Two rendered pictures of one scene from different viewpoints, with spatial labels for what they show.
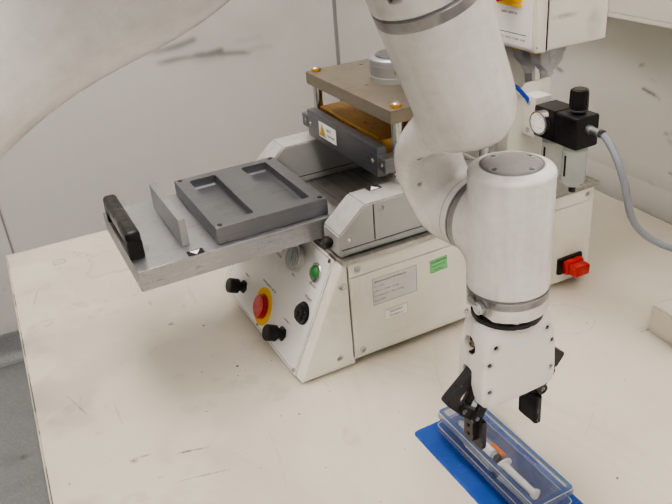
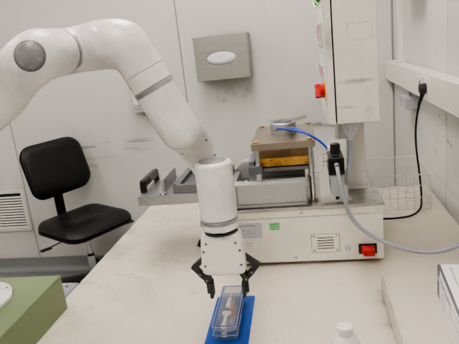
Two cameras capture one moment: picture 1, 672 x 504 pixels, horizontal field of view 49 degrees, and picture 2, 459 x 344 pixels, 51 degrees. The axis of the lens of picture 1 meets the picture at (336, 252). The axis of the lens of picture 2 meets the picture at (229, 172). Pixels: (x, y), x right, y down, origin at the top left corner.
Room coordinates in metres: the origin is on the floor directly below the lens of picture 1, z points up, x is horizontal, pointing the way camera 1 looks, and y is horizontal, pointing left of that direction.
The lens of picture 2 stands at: (-0.18, -0.77, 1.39)
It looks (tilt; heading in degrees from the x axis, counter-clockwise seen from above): 15 degrees down; 34
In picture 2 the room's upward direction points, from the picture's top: 6 degrees counter-clockwise
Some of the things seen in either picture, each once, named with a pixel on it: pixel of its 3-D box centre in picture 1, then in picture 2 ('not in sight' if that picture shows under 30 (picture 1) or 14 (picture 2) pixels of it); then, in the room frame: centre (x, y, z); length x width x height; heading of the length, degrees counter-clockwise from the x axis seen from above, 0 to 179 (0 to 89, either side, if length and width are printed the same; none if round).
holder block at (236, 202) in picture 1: (247, 196); (205, 178); (1.00, 0.12, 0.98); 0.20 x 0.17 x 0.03; 25
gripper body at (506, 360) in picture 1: (505, 343); (223, 248); (0.65, -0.17, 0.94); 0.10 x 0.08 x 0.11; 115
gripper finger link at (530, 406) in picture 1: (538, 390); (248, 281); (0.67, -0.22, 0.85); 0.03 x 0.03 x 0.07; 25
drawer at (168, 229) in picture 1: (218, 211); (191, 183); (0.98, 0.17, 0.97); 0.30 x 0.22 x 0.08; 115
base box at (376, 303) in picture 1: (403, 242); (287, 219); (1.09, -0.11, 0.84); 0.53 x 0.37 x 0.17; 115
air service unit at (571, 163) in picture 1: (559, 137); (332, 168); (0.96, -0.32, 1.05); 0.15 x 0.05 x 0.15; 25
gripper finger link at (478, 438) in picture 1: (466, 423); (205, 283); (0.62, -0.13, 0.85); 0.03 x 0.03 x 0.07; 25
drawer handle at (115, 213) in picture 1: (122, 225); (149, 180); (0.93, 0.29, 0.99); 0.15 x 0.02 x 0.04; 25
